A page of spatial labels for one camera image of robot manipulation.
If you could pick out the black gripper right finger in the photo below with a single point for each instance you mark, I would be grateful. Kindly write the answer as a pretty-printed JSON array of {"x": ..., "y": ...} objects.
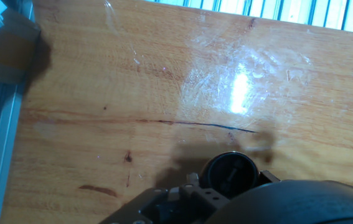
[{"x": 268, "y": 178}]

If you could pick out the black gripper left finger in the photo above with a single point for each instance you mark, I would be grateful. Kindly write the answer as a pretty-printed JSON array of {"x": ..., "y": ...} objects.
[{"x": 176, "y": 202}]

